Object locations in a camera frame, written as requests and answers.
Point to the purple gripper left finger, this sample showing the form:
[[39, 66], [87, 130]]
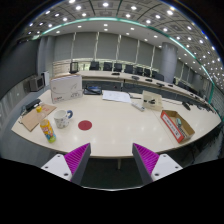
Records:
[[71, 166]]

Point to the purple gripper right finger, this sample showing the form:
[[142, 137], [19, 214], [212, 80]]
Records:
[[152, 166]]

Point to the red round coaster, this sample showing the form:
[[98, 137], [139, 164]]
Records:
[[85, 125]]

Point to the red open cardboard box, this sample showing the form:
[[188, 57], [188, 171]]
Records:
[[178, 126]]

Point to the yellow drink bottle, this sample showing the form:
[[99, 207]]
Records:
[[48, 131]]

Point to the white remote control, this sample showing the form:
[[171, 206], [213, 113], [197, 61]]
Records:
[[137, 106]]

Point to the tan box with black item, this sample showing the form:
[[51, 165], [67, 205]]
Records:
[[152, 101]]

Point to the black stapler device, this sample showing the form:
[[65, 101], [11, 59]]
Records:
[[31, 105]]

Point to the white paper sheets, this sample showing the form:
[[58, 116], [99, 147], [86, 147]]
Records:
[[116, 96]]

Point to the black tray with items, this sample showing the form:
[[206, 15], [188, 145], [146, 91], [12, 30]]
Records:
[[92, 90]]

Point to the white cardboard box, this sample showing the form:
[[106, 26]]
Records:
[[66, 88]]

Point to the grey crt monitor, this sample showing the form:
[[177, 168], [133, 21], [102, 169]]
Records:
[[36, 84]]

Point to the black office chair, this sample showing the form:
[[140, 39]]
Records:
[[94, 65], [107, 66], [117, 67], [129, 69], [138, 71]]

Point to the grey round pillar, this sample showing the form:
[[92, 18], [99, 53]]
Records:
[[168, 61]]

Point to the white mug blue handle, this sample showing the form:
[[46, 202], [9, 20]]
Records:
[[62, 118]]

